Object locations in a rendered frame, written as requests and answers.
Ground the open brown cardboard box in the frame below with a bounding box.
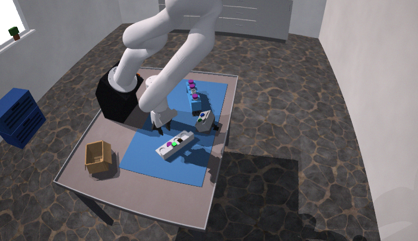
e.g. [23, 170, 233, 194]
[85, 140, 112, 174]

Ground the blue flat mat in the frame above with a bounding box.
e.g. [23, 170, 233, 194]
[119, 79, 228, 187]

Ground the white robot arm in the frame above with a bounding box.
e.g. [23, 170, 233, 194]
[108, 0, 223, 124]

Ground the grey control panel with blue and green buttons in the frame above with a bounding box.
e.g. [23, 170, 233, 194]
[195, 110, 219, 134]

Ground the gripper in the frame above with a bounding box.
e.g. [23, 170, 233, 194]
[151, 111, 172, 136]

